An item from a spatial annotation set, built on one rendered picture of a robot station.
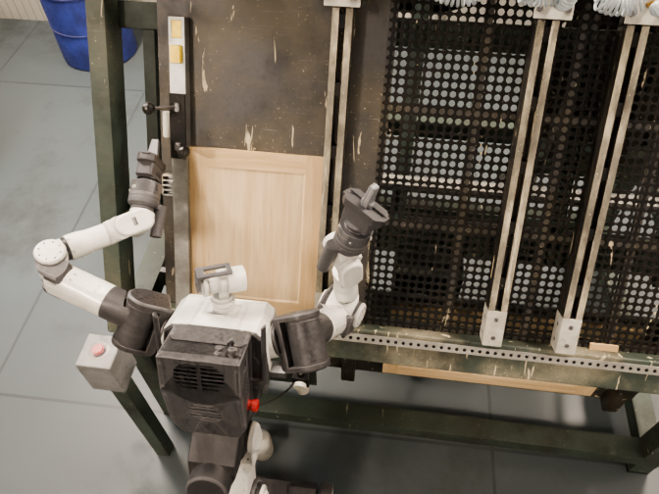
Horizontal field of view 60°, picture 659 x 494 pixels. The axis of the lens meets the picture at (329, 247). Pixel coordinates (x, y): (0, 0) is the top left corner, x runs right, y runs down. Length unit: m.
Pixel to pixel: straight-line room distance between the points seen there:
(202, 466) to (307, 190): 0.86
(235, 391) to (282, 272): 0.66
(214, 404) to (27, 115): 3.55
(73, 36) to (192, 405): 3.71
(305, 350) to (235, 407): 0.21
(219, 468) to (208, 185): 0.87
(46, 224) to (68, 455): 1.47
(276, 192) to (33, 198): 2.41
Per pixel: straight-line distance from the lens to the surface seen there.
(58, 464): 2.99
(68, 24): 4.78
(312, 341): 1.44
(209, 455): 1.64
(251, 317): 1.47
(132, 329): 1.56
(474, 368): 2.03
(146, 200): 1.73
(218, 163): 1.89
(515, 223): 1.83
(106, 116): 1.97
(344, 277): 1.49
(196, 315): 1.49
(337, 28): 1.73
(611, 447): 2.81
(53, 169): 4.18
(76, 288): 1.60
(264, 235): 1.91
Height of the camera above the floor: 2.59
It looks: 52 degrees down
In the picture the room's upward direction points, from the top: 1 degrees counter-clockwise
